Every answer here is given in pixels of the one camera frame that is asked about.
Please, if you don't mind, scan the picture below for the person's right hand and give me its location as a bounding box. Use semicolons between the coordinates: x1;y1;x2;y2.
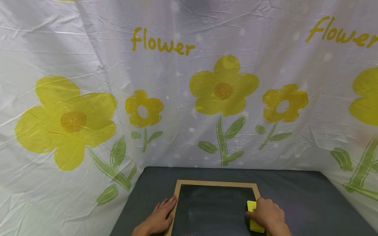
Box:
245;197;286;230

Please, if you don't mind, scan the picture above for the person's left forearm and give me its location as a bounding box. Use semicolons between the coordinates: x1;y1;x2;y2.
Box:
131;222;161;236

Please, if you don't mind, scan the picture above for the person's right forearm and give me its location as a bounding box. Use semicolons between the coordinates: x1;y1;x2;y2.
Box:
265;220;293;236

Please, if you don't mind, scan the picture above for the wood-framed black chalkboard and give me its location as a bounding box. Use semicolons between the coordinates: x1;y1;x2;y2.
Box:
164;179;268;236

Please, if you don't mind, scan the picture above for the person's left hand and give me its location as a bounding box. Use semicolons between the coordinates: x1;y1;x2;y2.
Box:
144;195;179;235

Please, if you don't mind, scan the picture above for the yellow sponge eraser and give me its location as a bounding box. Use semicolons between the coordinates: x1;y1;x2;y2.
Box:
246;200;266;233

